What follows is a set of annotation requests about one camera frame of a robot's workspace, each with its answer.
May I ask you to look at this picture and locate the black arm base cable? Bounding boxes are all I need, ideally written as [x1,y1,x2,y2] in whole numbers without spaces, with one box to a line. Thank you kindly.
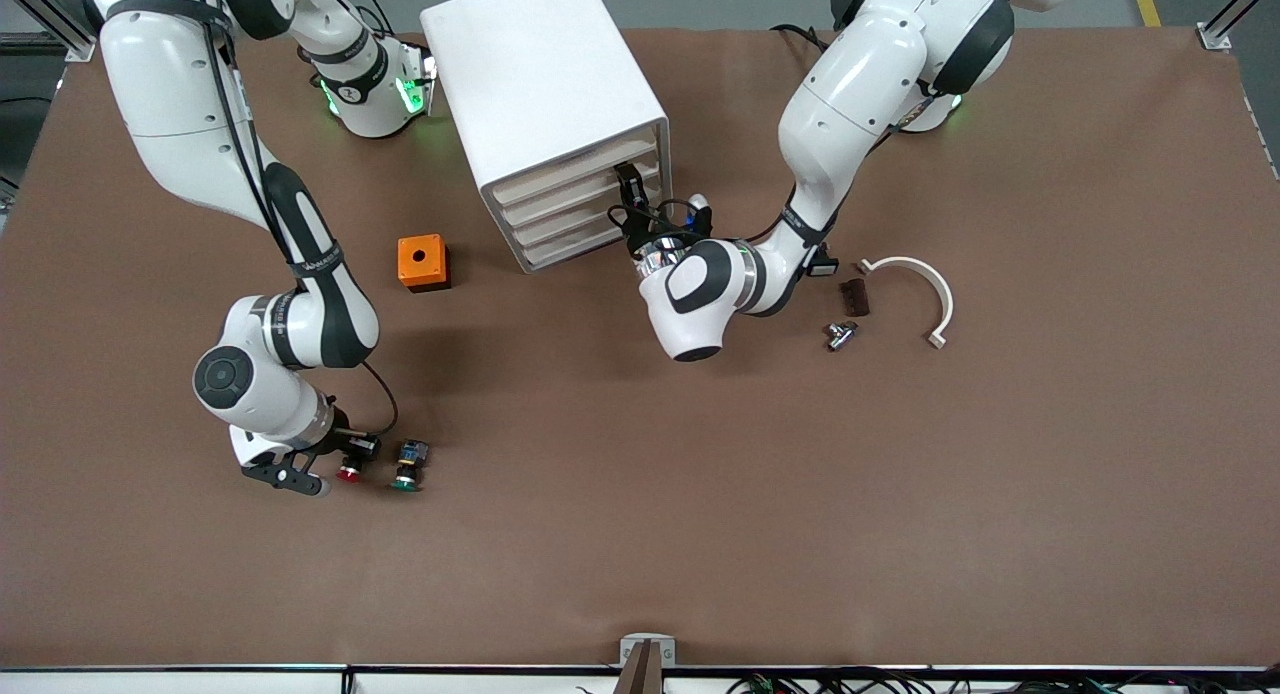
[770,22,833,53]

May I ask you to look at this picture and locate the aluminium frame post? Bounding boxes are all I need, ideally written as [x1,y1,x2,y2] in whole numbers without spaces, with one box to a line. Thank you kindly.
[1198,0,1263,52]
[0,0,96,63]

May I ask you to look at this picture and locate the orange box with hole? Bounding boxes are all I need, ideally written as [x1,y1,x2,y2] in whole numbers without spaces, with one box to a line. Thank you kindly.
[397,234,453,295]

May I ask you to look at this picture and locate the brown table cover sheet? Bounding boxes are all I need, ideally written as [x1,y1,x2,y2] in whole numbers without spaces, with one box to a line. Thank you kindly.
[0,24,1280,670]

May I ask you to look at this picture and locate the green push button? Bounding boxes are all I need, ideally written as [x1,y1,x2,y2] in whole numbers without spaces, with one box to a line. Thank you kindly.
[390,438,433,493]

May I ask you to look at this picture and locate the white table edge rail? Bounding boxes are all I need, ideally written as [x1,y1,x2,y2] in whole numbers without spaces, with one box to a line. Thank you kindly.
[0,664,1280,694]

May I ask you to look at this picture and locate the white curved clamp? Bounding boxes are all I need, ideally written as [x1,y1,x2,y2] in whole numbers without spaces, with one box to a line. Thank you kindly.
[856,256,956,351]

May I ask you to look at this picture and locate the grey metal mount bracket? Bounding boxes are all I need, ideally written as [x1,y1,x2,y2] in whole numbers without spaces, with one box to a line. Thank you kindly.
[620,634,677,668]

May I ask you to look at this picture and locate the brown tapered post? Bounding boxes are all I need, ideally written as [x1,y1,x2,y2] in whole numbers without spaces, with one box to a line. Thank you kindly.
[613,641,668,694]

